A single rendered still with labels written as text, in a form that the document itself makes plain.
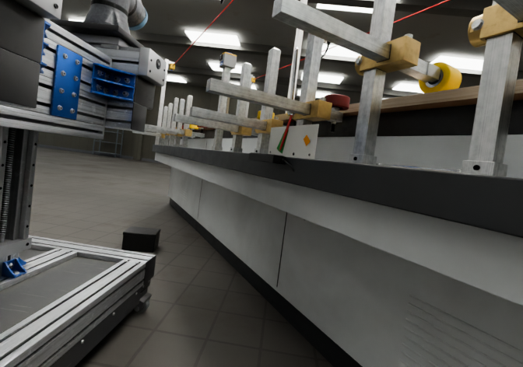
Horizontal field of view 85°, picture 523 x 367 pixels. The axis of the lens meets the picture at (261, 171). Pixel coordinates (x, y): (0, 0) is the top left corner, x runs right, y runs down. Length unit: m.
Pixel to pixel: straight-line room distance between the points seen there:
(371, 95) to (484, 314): 0.53
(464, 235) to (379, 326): 0.48
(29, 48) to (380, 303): 1.04
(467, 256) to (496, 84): 0.28
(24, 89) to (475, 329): 1.05
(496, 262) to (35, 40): 0.90
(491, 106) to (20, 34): 0.82
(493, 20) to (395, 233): 0.40
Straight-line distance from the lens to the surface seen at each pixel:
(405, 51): 0.70
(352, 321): 1.06
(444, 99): 0.82
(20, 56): 0.73
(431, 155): 0.86
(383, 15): 0.79
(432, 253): 0.62
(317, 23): 0.59
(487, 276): 0.59
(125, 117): 1.05
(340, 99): 0.92
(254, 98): 0.77
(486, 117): 0.58
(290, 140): 0.92
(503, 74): 0.59
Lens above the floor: 0.68
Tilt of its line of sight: 2 degrees down
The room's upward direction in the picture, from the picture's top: 7 degrees clockwise
